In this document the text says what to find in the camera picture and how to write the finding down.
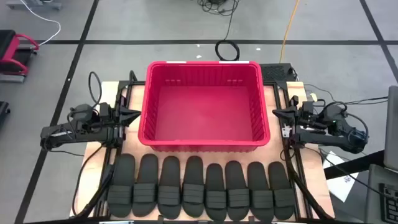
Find black beam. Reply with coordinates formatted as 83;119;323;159
323;150;386;180

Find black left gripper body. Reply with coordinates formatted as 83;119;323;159
107;104;122;127

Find grey device with keypad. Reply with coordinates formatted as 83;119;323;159
365;164;398;224

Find black vented box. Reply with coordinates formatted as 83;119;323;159
259;63;296;83

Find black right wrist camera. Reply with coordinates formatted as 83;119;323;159
302;100;315;114

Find red and black cart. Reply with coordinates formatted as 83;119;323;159
0;29;40;83

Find black cable bundle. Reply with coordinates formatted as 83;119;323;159
197;0;240;16

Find black coiled cable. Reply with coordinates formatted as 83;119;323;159
215;39;241;62

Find black table cable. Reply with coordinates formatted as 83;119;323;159
71;143;106;218

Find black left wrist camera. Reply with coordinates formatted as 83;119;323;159
98;101;110;123

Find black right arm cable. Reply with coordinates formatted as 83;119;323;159
322;101;370;142

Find white paper sheet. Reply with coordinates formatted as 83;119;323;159
323;151;360;203

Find grey cabinet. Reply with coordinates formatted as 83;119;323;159
384;85;398;172

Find yellow floor cable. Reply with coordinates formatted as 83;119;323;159
279;0;301;64

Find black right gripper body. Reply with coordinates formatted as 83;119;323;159
294;105;315;127

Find red plastic bin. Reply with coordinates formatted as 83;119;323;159
137;60;271;153

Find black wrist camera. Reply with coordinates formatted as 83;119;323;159
98;101;110;123
302;100;315;114

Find grey cart base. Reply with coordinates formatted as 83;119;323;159
6;0;63;10

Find white floor cable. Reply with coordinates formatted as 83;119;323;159
18;0;62;47

